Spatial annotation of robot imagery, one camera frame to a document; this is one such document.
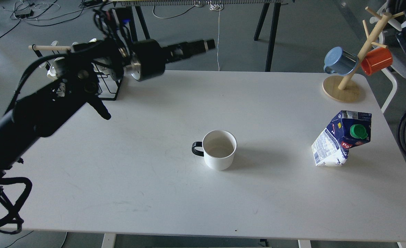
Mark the black wire mug rack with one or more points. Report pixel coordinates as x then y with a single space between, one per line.
108 88

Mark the white mug black handle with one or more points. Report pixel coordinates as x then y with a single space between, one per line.
218 149

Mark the blue white milk carton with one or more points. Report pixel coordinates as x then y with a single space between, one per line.
347 129

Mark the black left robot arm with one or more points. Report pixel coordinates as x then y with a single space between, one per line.
42 113

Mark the blue mug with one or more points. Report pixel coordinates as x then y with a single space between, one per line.
339 61

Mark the black trestle table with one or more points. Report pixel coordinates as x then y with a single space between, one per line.
231 23

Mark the white ribbed mug front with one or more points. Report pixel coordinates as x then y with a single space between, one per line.
55 73

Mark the orange mug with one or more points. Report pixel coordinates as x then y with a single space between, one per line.
375 60

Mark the wooden mug tree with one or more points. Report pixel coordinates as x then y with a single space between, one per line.
343 88

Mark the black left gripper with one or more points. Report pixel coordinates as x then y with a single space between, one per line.
185 50

